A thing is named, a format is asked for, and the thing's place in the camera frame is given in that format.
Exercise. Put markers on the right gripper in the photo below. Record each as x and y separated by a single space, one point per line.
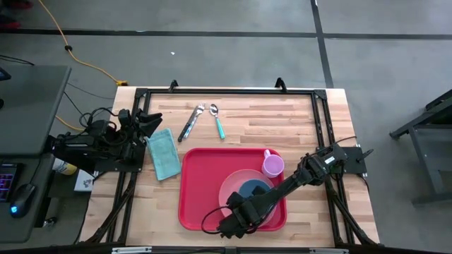
240 218

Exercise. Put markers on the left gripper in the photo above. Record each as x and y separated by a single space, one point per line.
132 127

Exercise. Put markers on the blue plastic bowl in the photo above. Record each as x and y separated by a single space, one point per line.
246 188

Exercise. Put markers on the pink plastic plate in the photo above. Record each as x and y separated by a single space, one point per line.
229 187

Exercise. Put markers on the black serrated knife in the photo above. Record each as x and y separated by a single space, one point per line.
183 133

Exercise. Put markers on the teal cloth napkin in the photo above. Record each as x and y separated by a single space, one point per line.
164 155

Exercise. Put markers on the pink plastic mug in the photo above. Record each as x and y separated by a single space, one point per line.
273 166

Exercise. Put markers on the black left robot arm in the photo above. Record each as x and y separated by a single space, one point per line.
92 148

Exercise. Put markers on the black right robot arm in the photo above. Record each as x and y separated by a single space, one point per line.
300 176

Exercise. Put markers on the red plastic tray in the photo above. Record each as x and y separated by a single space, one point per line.
201 190

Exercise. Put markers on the black clamp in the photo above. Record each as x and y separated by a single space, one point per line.
173 84
280 84

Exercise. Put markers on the white cardboard box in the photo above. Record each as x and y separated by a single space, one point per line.
84 181

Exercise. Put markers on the white and yellow bottle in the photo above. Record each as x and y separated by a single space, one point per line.
67 168

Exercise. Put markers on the grey desk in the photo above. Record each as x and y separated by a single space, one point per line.
31 113

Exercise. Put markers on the black computer mouse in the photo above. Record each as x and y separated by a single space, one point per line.
23 199

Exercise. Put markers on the dark flat device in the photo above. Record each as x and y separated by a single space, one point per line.
4 74

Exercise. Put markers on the backlit keyboard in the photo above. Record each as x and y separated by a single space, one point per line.
7 183

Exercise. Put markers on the dark red item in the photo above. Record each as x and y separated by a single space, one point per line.
17 4
8 22

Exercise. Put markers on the grey metal cart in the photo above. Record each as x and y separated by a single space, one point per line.
434 148

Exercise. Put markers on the black aluminium rig frame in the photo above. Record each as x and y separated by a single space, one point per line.
229 91

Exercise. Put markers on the silver metal bracket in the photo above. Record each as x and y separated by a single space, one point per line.
130 250
328 251

